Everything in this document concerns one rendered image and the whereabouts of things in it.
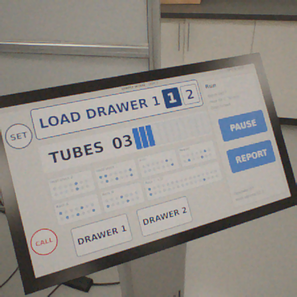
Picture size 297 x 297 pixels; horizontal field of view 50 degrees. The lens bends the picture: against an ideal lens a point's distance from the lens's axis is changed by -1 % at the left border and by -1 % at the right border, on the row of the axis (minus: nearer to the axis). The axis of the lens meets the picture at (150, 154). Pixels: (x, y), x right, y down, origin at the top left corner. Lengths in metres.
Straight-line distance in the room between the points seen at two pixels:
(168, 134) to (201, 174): 0.09
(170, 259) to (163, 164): 0.30
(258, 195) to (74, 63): 0.99
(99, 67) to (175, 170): 0.87
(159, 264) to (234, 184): 0.29
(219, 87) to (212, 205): 0.22
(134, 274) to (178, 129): 0.37
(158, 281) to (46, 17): 1.04
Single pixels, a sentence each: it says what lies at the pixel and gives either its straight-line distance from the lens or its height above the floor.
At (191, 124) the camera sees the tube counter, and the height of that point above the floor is 1.11.
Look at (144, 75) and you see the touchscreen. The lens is 0.59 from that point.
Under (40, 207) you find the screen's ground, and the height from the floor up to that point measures 1.06.
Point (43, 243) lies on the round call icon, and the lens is 0.54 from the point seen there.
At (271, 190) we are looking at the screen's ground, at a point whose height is 0.99.
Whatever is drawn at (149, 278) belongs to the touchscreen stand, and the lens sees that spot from 0.82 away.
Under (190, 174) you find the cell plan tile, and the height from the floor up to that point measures 1.05.
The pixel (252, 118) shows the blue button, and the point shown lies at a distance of 0.65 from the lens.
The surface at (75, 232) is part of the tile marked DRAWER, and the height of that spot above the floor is 1.02.
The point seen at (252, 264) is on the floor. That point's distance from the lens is 1.79.
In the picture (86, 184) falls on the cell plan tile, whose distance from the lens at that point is 0.54.
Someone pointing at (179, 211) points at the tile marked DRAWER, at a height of 1.00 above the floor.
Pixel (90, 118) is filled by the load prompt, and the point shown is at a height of 1.15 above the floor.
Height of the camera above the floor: 1.41
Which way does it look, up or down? 35 degrees down
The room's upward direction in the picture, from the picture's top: 2 degrees counter-clockwise
